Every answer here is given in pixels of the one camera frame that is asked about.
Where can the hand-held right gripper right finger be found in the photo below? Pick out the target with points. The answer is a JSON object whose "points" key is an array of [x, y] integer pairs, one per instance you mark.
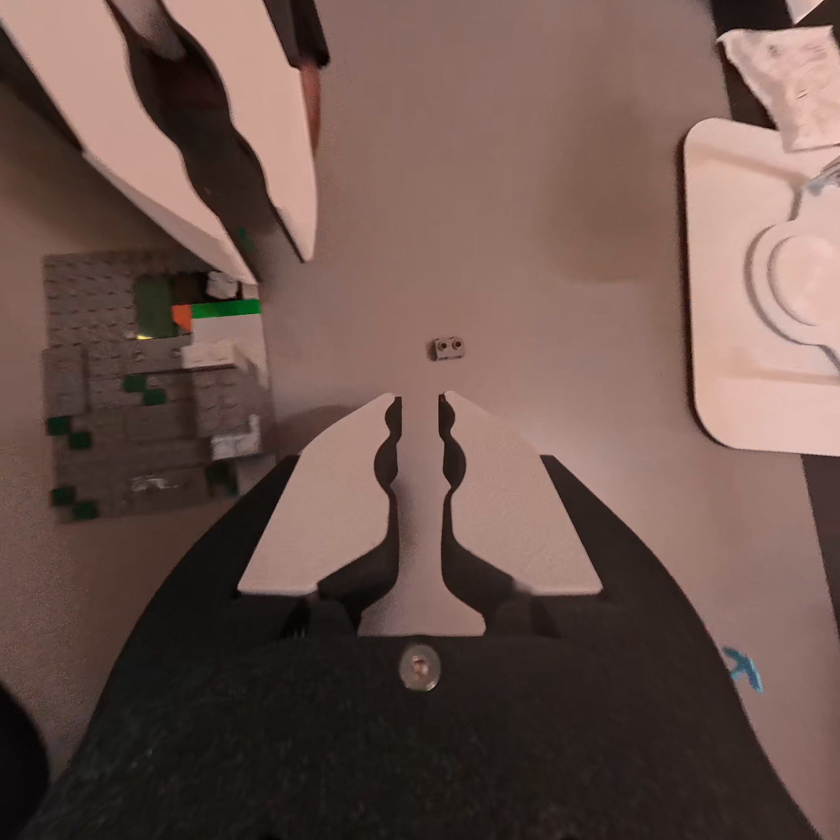
{"points": [[518, 512]]}

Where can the grey desk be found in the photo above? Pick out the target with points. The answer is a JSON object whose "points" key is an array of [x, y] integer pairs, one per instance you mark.
{"points": [[492, 197]]}

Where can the dark grey side-stud brick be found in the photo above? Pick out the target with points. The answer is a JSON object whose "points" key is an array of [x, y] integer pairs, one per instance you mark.
{"points": [[449, 351]]}

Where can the grey toy brick model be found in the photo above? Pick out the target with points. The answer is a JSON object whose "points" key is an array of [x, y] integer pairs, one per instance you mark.
{"points": [[98, 308]]}

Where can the light grey brick assembly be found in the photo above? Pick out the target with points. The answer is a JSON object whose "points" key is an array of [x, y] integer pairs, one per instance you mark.
{"points": [[223, 400]]}

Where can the white stand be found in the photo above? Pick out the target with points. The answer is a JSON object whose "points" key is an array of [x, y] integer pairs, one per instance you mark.
{"points": [[722, 328]]}

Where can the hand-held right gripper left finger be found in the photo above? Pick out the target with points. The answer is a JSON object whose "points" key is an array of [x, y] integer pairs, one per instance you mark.
{"points": [[321, 512]]}

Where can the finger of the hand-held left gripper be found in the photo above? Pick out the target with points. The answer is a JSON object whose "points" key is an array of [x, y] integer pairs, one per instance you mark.
{"points": [[65, 65], [262, 118]]}

